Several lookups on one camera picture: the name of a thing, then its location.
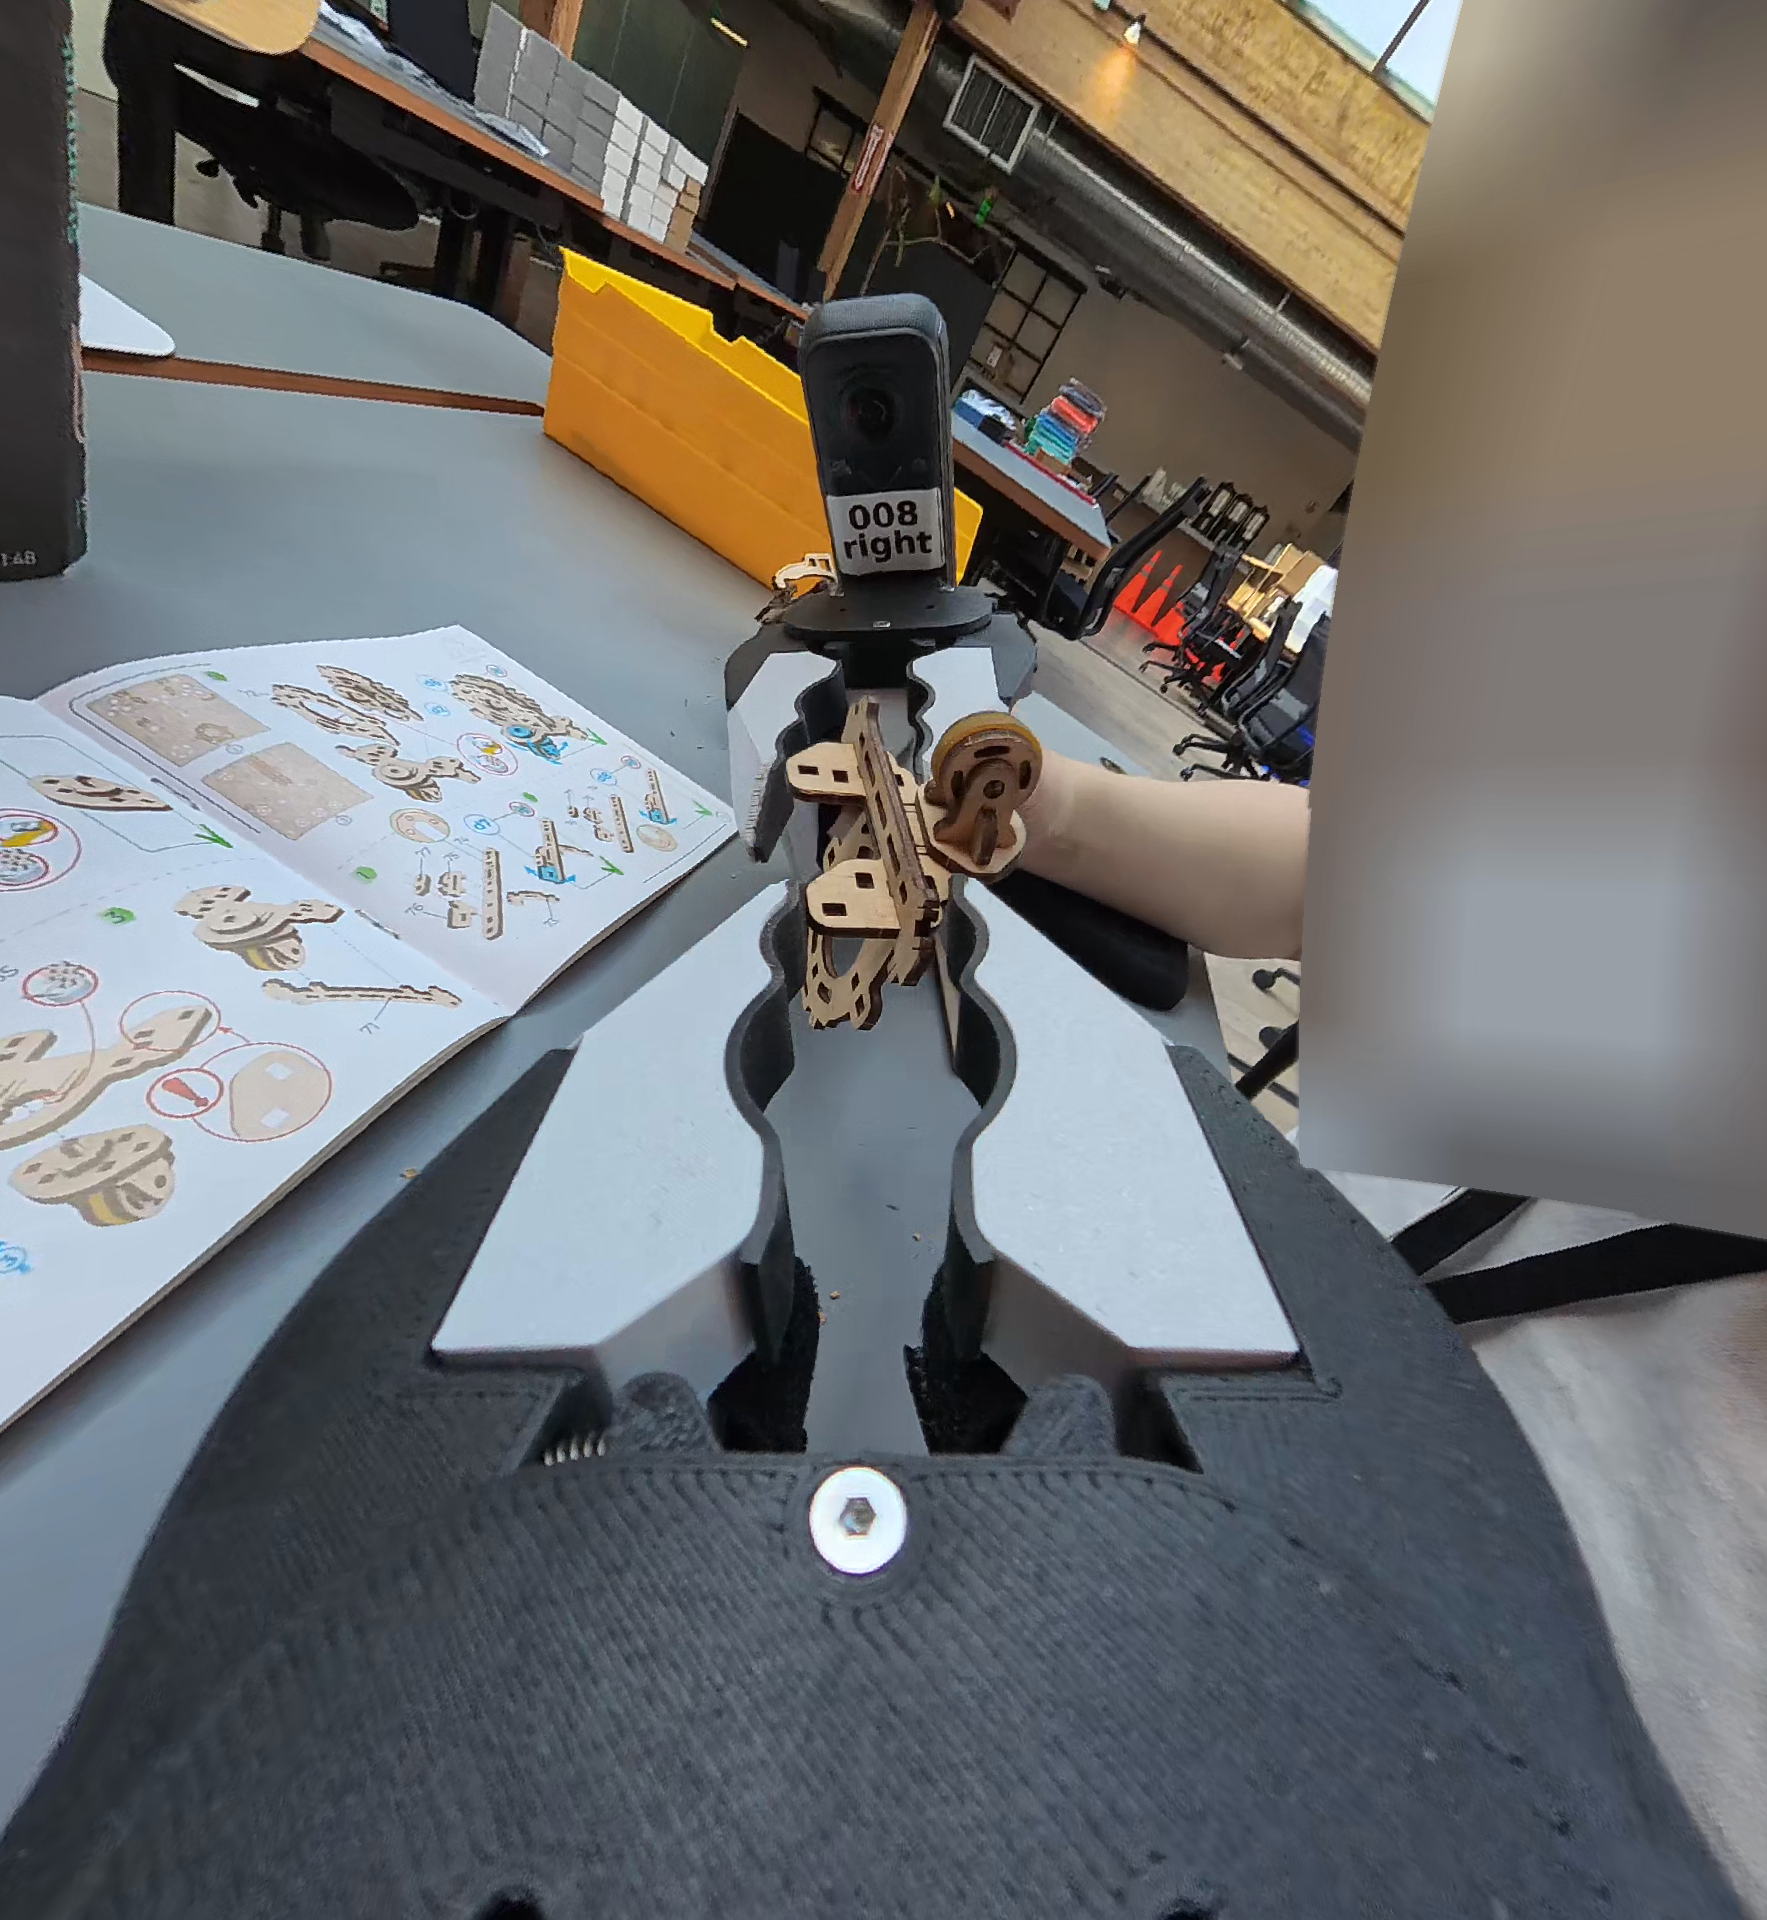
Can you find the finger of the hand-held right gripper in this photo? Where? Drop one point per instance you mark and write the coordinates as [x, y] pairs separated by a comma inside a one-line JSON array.
[[762, 735], [974, 683]]

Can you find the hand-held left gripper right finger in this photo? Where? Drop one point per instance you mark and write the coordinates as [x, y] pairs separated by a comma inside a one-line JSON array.
[[1108, 1200]]

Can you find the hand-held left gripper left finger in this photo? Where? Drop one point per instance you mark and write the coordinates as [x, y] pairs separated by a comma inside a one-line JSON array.
[[626, 1200]]

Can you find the wooden model assembly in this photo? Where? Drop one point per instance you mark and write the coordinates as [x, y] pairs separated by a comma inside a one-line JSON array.
[[876, 886]]

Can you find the person's right forearm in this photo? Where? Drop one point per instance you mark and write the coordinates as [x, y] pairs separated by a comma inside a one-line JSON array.
[[1181, 855]]

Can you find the grey desk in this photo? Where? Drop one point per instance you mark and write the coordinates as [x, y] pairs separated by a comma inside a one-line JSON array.
[[374, 510]]

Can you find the small wooden model part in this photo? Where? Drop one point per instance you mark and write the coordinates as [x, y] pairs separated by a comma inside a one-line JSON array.
[[804, 572]]

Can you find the orange traffic cones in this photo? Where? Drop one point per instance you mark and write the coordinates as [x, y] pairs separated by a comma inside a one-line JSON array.
[[1141, 592]]

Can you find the stack of colourful bins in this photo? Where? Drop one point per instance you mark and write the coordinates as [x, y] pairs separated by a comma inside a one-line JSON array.
[[1066, 423]]

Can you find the yellow plastic bin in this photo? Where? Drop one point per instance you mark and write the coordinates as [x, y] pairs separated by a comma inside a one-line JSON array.
[[673, 404]]

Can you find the black wrist pad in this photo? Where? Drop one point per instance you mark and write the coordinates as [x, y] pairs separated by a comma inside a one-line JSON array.
[[1108, 945]]

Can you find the dark computer monitor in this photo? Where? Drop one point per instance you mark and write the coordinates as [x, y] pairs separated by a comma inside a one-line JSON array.
[[771, 203]]

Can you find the row of black office chairs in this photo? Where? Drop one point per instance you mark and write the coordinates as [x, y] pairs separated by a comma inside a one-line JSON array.
[[1242, 659]]

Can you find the white air vent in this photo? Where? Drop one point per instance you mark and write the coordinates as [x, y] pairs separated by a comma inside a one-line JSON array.
[[993, 114]]

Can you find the stack of white boxes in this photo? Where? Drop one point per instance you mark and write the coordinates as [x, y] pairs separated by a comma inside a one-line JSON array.
[[598, 113]]

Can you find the instruction booklet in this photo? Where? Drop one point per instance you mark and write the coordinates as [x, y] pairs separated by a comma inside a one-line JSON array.
[[297, 900]]

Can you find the long wooden table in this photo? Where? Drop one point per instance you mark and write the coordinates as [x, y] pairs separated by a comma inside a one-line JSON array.
[[418, 89]]

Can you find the black office chair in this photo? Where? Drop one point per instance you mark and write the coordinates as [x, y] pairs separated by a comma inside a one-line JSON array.
[[297, 174]]

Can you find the person's white shirt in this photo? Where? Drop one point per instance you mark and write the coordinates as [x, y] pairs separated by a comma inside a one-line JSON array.
[[1694, 1576]]

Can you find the white paper sheet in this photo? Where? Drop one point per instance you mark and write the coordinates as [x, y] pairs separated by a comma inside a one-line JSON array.
[[118, 323]]

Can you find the wooden support post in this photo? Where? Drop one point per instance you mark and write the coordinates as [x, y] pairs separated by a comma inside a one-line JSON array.
[[882, 142]]

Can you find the grey ceiling duct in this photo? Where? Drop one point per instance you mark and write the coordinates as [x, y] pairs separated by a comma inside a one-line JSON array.
[[1197, 284]]

